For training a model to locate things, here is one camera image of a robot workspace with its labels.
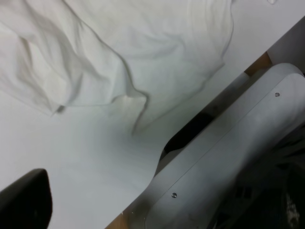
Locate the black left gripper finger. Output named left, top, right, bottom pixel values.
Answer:
left=0, top=168, right=52, bottom=229

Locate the white short sleeve t-shirt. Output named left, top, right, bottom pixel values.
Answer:
left=0, top=0, right=233, bottom=131

